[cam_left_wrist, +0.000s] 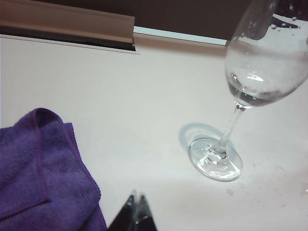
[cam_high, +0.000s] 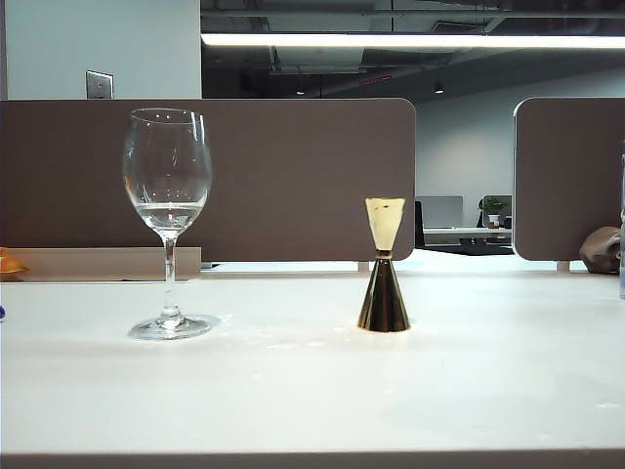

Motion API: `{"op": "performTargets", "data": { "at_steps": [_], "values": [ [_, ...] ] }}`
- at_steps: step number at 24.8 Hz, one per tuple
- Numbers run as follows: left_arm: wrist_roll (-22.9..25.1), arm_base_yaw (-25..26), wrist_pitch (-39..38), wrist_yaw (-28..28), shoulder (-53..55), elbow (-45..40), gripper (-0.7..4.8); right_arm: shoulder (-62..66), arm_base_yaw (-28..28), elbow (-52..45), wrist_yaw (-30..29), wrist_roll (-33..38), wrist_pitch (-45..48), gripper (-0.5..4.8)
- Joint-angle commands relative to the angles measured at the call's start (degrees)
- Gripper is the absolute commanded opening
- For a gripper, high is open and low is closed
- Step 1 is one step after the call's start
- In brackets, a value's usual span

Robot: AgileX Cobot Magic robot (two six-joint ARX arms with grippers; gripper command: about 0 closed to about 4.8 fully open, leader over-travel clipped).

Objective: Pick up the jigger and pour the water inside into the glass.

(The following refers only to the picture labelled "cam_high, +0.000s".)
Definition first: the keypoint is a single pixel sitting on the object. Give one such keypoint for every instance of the gold double-cone jigger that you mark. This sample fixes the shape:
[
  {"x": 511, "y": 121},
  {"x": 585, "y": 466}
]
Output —
[{"x": 384, "y": 303}]

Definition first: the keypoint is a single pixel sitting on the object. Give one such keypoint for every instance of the clear stemmed wine glass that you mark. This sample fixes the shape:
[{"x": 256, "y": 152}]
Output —
[{"x": 167, "y": 220}]

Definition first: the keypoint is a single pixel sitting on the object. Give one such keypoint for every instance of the wide brown desk partition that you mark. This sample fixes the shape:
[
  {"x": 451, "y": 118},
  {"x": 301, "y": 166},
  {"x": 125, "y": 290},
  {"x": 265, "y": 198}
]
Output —
[{"x": 293, "y": 176}]

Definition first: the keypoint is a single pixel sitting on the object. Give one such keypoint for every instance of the pale grey background divider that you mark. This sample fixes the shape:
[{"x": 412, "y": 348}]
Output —
[{"x": 439, "y": 211}]

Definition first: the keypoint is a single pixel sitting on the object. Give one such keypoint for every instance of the white background desk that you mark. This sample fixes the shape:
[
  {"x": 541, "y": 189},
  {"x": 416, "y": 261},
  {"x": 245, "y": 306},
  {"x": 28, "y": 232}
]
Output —
[{"x": 464, "y": 233}]

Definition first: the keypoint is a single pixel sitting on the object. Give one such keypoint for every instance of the small potted green plant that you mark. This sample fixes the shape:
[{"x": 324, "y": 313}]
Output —
[{"x": 493, "y": 207}]

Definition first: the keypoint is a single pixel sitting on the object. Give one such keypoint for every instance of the long white ceiling light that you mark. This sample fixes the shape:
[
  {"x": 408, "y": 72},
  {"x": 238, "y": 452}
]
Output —
[{"x": 390, "y": 40}]

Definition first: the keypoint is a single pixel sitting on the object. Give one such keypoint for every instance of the narrow brown desk partition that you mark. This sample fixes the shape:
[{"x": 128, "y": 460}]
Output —
[{"x": 566, "y": 176}]

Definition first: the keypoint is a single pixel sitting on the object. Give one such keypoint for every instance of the brown lumpy object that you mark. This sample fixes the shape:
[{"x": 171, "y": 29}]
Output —
[{"x": 600, "y": 249}]

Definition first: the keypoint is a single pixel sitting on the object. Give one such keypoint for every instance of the orange round object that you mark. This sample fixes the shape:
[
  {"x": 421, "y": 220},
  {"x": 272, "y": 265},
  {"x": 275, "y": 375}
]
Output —
[{"x": 10, "y": 266}]

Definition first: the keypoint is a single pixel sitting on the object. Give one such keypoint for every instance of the grey window frame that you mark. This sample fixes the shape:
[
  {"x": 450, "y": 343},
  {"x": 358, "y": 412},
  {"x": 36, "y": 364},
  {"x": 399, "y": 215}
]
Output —
[{"x": 97, "y": 264}]

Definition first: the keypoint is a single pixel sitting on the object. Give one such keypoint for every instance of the grey metal wall plate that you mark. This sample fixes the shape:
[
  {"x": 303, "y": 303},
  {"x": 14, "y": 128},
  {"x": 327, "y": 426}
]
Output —
[{"x": 99, "y": 84}]

